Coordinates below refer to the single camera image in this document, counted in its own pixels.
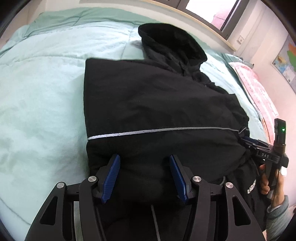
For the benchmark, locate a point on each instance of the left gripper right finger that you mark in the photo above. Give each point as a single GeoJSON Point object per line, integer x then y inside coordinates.
{"type": "Point", "coordinates": [181, 179]}

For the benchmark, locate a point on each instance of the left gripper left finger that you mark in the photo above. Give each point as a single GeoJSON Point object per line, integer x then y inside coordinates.
{"type": "Point", "coordinates": [106, 176]}

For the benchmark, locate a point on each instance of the black hooded jacket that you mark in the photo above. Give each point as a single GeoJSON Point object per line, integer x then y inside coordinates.
{"type": "Point", "coordinates": [147, 110]}

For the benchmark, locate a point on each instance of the grey sleeve right forearm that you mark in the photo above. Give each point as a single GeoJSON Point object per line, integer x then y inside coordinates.
{"type": "Point", "coordinates": [278, 218]}

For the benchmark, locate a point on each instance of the black tracker with green light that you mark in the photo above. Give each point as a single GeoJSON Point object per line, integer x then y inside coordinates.
{"type": "Point", "coordinates": [280, 132]}

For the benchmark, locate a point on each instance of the pink patterned pillow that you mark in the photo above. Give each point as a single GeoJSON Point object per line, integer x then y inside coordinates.
{"type": "Point", "coordinates": [258, 97]}

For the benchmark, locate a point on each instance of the teal quilted bed cover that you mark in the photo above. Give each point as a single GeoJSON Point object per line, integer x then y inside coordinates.
{"type": "Point", "coordinates": [43, 136]}

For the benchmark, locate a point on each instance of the dark framed window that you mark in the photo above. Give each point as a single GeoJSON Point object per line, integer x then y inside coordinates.
{"type": "Point", "coordinates": [221, 16]}

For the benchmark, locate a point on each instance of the colourful wall map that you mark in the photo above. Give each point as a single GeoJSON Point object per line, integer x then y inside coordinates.
{"type": "Point", "coordinates": [285, 62]}

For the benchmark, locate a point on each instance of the white wall socket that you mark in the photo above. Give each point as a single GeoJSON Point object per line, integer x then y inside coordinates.
{"type": "Point", "coordinates": [240, 40]}

